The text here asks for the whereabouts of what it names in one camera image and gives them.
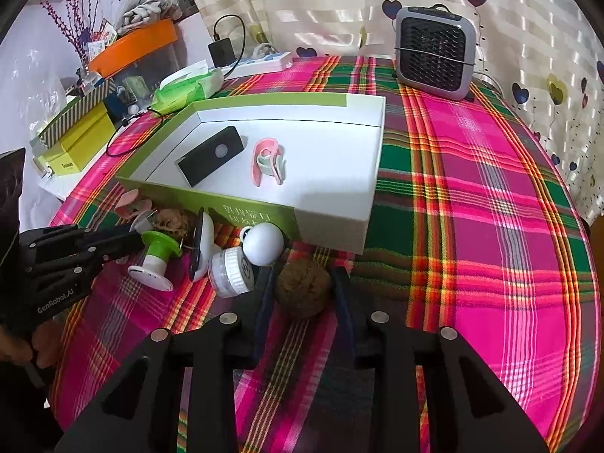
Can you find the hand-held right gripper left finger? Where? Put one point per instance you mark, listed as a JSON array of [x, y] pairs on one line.
[[264, 311]]

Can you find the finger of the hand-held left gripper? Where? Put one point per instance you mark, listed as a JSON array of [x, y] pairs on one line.
[[80, 236], [94, 257]]

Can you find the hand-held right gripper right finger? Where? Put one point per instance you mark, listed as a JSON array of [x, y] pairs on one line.
[[342, 311]]

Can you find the brown walnut ball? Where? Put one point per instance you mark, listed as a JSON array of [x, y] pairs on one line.
[[172, 222], [302, 288]]

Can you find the white ribbed jar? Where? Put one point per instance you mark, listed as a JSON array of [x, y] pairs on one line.
[[231, 273]]

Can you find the small pink clip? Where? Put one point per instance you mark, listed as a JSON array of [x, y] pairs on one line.
[[130, 205]]

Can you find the green and white plunger tool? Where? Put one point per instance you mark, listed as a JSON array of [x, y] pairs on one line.
[[155, 257]]

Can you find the white ball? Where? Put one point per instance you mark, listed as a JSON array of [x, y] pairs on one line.
[[264, 243]]

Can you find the white and black handheld device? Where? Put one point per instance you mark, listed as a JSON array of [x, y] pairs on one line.
[[205, 250]]

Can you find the white and green cardboard box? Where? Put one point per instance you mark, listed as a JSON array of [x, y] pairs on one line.
[[302, 188]]

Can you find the pink and grey clip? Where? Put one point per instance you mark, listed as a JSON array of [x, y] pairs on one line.
[[266, 163]]

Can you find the black rectangular device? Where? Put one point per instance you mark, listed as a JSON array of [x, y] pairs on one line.
[[210, 155]]

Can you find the person's left hand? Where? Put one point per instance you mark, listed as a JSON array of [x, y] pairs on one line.
[[45, 347]]

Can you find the yellow cardboard box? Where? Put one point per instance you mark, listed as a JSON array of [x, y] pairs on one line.
[[78, 144]]

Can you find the striped cardboard box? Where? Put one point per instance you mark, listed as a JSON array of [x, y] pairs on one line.
[[71, 118]]

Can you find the green wet wipes pack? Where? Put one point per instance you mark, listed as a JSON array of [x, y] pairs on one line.
[[186, 89]]

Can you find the clear bin with orange lid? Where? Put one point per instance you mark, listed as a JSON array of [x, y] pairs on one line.
[[137, 45]]

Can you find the purple decorative branches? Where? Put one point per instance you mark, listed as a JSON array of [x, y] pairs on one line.
[[73, 14]]

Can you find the black charger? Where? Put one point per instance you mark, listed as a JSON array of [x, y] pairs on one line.
[[220, 53]]

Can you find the white work gloves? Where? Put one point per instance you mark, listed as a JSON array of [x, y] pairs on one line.
[[141, 12]]

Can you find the white power strip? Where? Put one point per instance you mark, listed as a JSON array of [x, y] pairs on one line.
[[262, 62]]

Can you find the grey desktop heater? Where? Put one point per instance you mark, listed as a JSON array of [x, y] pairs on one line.
[[434, 52]]

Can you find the cream curtain with hearts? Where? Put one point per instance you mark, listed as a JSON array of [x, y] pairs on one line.
[[330, 4]]

